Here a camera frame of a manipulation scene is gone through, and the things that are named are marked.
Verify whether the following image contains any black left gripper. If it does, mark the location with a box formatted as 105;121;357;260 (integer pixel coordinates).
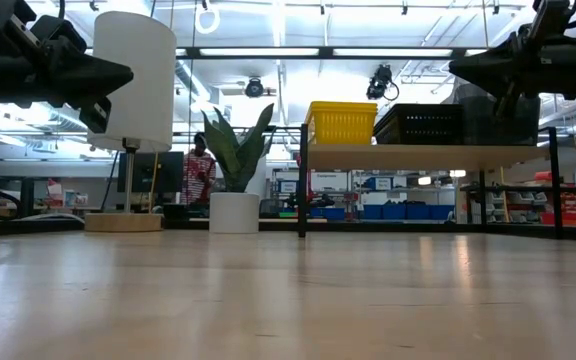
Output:
0;51;135;135

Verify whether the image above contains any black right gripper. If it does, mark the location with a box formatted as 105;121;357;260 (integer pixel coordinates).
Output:
448;32;576;122

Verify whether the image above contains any grey translucent plastic basket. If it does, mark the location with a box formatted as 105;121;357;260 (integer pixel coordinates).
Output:
454;82;542;147

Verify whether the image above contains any black slotted plastic basket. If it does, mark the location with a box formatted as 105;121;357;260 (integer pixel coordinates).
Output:
373;103;466;147

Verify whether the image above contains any white shade table lamp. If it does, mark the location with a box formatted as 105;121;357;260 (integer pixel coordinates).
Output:
83;10;178;234

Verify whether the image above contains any black computer monitor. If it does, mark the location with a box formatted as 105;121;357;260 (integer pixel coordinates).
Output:
116;150;186;195

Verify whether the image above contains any ceiling light panel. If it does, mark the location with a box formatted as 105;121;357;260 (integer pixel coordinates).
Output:
332;47;454;58
198;47;321;58

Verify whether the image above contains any black hanging device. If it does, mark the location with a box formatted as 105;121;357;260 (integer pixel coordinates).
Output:
365;63;400;102

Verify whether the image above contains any person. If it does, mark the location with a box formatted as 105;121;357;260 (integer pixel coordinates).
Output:
179;131;218;207

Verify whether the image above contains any blue storage bin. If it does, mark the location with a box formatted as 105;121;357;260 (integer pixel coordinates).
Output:
362;203;385;222
428;204;456;222
406;203;431;222
309;206;347;222
382;203;408;222

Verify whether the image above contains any green plant in white pot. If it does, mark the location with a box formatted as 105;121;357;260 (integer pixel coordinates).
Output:
201;102;277;235

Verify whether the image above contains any white sign board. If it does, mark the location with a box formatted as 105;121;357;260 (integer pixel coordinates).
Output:
309;170;350;193

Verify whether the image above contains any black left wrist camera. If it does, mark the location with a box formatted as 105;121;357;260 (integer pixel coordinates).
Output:
29;14;90;57

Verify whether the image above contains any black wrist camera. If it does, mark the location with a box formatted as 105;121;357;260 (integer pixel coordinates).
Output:
524;0;576;47
29;14;90;57

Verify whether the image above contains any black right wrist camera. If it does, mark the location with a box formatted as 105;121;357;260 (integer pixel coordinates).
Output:
524;0;576;47

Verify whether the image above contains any wooden shelf with black frame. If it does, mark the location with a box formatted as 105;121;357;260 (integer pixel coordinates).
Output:
297;123;565;240

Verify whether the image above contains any white hanging ring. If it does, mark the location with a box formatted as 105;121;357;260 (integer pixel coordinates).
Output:
194;3;221;36

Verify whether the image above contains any black round overhead camera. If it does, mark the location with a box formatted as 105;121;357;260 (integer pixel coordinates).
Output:
244;76;266;99

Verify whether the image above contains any black overhead frame beam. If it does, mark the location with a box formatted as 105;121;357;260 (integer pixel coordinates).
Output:
83;45;475;61

